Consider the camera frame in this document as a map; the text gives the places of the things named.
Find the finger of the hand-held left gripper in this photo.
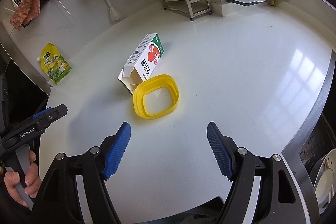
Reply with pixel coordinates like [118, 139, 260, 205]
[32, 105, 68, 132]

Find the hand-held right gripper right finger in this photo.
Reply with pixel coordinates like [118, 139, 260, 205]
[206, 122, 313, 224]

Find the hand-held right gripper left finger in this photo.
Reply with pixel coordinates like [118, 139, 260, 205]
[30, 122, 132, 224]

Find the yellow plastic ring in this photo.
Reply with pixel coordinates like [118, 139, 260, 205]
[133, 74, 180, 119]

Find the person's left hand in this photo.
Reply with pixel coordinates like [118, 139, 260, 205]
[4, 149, 42, 199]

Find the black gas stove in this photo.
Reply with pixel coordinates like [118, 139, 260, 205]
[0, 59, 49, 135]

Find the green seasoning pouch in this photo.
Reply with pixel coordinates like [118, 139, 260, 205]
[37, 42, 72, 85]

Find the black kitchen sink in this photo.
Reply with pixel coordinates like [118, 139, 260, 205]
[281, 48, 336, 224]

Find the white and red carton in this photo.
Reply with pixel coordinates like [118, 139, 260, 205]
[117, 33, 165, 95]

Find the pink dish cloth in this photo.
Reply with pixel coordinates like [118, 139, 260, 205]
[10, 0, 41, 31]

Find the white plate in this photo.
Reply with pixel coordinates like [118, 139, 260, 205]
[312, 149, 336, 216]

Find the white thin stick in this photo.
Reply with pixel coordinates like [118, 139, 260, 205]
[56, 0, 73, 18]

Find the white bottle brush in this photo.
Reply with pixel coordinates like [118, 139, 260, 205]
[95, 0, 121, 21]

